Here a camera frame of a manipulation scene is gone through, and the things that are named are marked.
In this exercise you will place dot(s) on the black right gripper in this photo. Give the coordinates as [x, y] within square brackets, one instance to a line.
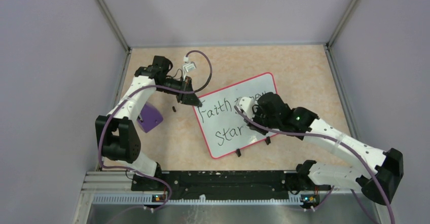
[256, 110]

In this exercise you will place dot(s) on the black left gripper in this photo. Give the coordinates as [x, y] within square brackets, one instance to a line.
[188, 98]

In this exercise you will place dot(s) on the red framed whiteboard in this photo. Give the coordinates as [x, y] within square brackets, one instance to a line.
[223, 130]

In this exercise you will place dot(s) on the purple wedge eraser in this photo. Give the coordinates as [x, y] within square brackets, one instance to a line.
[149, 118]

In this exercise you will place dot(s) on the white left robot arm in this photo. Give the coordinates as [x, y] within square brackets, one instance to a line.
[116, 132]

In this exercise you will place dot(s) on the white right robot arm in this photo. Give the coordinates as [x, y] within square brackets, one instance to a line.
[374, 172]

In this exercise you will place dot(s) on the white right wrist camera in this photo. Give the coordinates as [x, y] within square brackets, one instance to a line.
[245, 106]

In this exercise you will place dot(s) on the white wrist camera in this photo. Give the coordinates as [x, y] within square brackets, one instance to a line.
[245, 106]
[187, 67]

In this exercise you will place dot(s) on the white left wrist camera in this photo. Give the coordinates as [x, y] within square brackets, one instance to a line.
[187, 67]

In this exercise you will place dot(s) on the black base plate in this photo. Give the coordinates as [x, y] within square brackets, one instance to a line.
[228, 185]

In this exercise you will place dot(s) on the white cable duct rail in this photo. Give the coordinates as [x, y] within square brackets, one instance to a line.
[148, 199]

